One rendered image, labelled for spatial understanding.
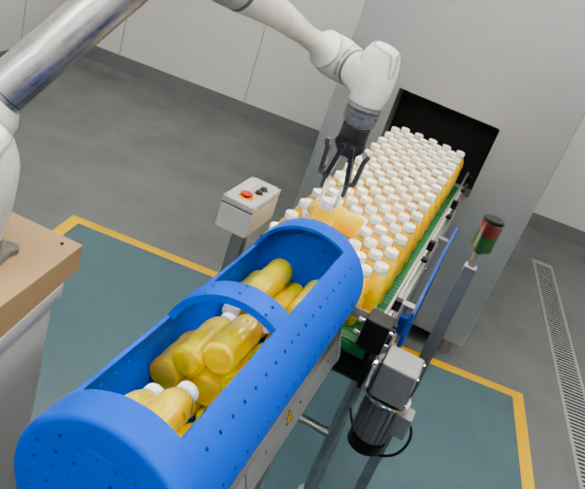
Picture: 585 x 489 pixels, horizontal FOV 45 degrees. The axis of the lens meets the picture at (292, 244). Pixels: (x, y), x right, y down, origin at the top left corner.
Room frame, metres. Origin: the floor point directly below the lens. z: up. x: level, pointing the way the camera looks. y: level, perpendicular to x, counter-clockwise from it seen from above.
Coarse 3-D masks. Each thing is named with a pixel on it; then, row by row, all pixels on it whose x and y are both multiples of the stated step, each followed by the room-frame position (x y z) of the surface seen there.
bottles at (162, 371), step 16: (256, 272) 1.47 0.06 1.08; (288, 288) 1.42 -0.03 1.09; (288, 304) 1.36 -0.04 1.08; (160, 368) 1.04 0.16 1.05; (208, 368) 1.05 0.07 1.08; (160, 384) 1.04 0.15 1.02; (176, 384) 1.03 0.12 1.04; (208, 384) 1.02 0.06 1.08; (208, 400) 1.02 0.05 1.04; (192, 416) 1.02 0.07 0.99
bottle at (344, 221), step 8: (312, 200) 1.88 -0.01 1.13; (312, 208) 1.85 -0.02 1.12; (336, 208) 1.86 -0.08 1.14; (336, 216) 1.83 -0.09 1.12; (344, 216) 1.84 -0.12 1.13; (352, 216) 1.84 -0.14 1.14; (360, 216) 1.85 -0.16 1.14; (336, 224) 1.83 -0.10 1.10; (344, 224) 1.82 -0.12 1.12; (352, 224) 1.82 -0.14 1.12; (360, 224) 1.83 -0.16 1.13; (344, 232) 1.83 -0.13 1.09; (352, 232) 1.82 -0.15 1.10
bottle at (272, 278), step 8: (272, 264) 1.44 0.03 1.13; (280, 264) 1.45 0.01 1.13; (288, 264) 1.46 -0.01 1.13; (264, 272) 1.39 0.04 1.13; (272, 272) 1.40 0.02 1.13; (280, 272) 1.42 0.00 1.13; (288, 272) 1.44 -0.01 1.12; (256, 280) 1.35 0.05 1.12; (264, 280) 1.35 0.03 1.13; (272, 280) 1.36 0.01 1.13; (280, 280) 1.39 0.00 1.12; (288, 280) 1.44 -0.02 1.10; (264, 288) 1.33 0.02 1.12; (272, 288) 1.35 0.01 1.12; (280, 288) 1.39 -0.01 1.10; (272, 296) 1.34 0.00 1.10
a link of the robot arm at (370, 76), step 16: (368, 48) 1.77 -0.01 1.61; (384, 48) 1.76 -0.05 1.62; (352, 64) 1.78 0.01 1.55; (368, 64) 1.74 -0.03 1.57; (384, 64) 1.74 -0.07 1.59; (352, 80) 1.76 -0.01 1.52; (368, 80) 1.73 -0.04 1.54; (384, 80) 1.74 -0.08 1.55; (352, 96) 1.76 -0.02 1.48; (368, 96) 1.73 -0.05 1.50; (384, 96) 1.75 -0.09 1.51
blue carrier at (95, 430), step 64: (256, 256) 1.54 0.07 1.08; (320, 256) 1.51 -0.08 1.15; (192, 320) 1.22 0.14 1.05; (320, 320) 1.20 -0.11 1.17; (128, 384) 0.98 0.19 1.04; (256, 384) 0.92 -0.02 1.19; (64, 448) 0.69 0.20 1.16; (128, 448) 0.67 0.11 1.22; (192, 448) 0.73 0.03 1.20; (256, 448) 0.91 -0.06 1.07
